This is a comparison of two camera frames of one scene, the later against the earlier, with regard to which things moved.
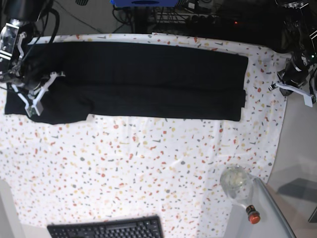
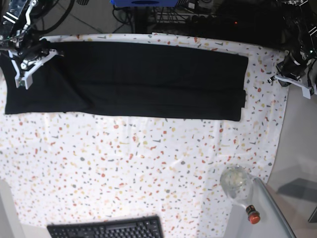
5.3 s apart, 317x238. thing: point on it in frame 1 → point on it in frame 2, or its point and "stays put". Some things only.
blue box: x=144 y=3 stays put
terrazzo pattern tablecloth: x=106 y=167 stays put
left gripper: x=31 y=83 → x=29 y=46
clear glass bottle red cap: x=238 y=182 stays put
